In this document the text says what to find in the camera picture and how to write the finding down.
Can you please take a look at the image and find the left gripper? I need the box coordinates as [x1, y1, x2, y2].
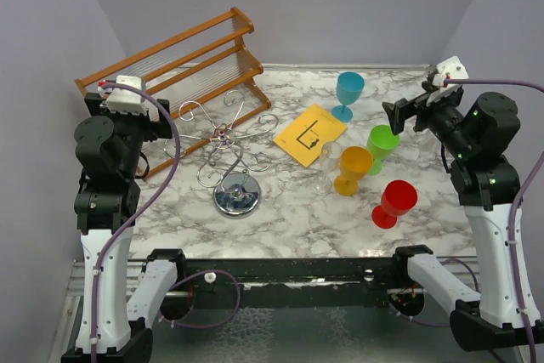
[88, 91, 173, 177]

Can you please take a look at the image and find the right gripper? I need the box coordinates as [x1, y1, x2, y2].
[383, 80, 476, 158]

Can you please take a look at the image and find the green plastic wine glass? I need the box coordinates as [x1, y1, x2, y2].
[366, 124, 400, 176]

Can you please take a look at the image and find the orange plastic wine glass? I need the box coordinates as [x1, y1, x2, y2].
[334, 146, 374, 196]

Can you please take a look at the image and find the clear wine glass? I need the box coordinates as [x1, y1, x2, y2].
[312, 141, 343, 195]

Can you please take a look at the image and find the chrome wine glass rack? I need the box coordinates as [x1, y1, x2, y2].
[178, 90, 279, 219]

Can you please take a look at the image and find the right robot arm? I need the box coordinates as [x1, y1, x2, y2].
[382, 79, 543, 352]

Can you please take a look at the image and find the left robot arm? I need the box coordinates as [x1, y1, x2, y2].
[60, 93, 188, 362]

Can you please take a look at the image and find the blue plastic wine glass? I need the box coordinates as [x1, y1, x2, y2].
[331, 71, 365, 123]

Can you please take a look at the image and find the wooden shelf rack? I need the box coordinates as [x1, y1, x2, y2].
[75, 7, 278, 155]

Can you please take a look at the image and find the red plastic wine glass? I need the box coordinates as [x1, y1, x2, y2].
[371, 179, 418, 230]

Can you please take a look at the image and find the yellow paper booklet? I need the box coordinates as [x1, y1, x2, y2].
[274, 104, 347, 167]

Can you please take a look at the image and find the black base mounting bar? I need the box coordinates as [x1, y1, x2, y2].
[139, 247, 434, 311]

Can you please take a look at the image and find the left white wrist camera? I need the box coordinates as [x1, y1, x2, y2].
[98, 75, 147, 115]

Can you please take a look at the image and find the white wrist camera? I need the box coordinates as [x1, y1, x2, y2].
[428, 56, 469, 105]
[98, 75, 147, 115]

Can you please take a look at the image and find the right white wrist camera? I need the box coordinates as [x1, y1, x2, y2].
[428, 56, 469, 105]

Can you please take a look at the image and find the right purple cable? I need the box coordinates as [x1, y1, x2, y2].
[394, 76, 544, 363]

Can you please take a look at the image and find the purple cable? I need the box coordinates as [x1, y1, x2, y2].
[394, 76, 544, 363]
[89, 82, 243, 355]

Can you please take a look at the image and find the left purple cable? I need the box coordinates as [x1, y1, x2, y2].
[89, 82, 243, 355]

